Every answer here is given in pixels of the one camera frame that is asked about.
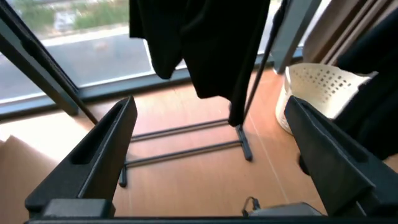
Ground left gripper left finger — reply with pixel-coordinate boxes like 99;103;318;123
24;95;139;218

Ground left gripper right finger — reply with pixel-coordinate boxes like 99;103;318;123
284;95;398;218

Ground black shirt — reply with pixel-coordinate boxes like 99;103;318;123
333;9;398;161

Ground black trousers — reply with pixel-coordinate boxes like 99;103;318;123
128;0;272;127

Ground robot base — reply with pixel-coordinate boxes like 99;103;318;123
241;195;325;218

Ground white laundry basket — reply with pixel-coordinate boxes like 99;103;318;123
274;62;379;136

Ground black clothes rack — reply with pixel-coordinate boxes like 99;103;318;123
0;0;290;189

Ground window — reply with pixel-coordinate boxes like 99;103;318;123
0;0;323;121

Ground beige curtain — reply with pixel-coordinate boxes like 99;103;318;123
302;0;398;67

